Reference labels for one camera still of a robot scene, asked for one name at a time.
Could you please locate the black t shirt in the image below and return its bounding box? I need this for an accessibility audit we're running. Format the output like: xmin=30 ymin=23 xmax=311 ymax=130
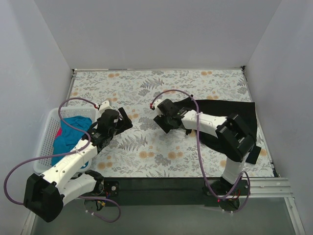
xmin=174 ymin=98 xmax=261 ymax=165

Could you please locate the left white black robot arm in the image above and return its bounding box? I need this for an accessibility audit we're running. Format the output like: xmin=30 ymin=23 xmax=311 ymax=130
xmin=23 ymin=108 xmax=133 ymax=222

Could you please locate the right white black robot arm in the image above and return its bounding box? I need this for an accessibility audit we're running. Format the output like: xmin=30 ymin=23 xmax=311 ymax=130
xmin=150 ymin=98 xmax=260 ymax=196

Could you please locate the floral tablecloth mat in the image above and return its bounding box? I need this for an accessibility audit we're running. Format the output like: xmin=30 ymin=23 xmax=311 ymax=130
xmin=69 ymin=69 xmax=275 ymax=177

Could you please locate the blue t shirt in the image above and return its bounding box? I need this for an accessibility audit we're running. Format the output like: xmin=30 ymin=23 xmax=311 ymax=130
xmin=53 ymin=116 xmax=92 ymax=155

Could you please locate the pink t shirt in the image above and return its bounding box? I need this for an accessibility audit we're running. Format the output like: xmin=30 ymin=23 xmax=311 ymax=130
xmin=55 ymin=128 xmax=62 ymax=138

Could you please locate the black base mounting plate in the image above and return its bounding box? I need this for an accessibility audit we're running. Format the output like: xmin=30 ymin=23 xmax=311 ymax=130
xmin=84 ymin=178 xmax=249 ymax=210

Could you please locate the white plastic laundry basket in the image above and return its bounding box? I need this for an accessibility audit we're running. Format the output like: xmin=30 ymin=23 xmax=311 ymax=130
xmin=33 ymin=106 xmax=99 ymax=174

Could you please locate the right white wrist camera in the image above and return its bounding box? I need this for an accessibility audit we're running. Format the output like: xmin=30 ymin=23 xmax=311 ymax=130
xmin=150 ymin=99 xmax=163 ymax=110

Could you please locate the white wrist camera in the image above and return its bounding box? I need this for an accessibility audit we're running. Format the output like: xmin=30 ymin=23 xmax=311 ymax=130
xmin=94 ymin=100 xmax=112 ymax=112
xmin=150 ymin=99 xmax=163 ymax=110

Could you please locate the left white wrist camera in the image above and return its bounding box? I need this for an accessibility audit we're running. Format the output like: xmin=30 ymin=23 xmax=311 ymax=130
xmin=94 ymin=100 xmax=112 ymax=112

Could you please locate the aluminium frame rail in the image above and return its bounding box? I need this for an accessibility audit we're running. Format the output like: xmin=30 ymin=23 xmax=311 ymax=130
xmin=250 ymin=177 xmax=293 ymax=198

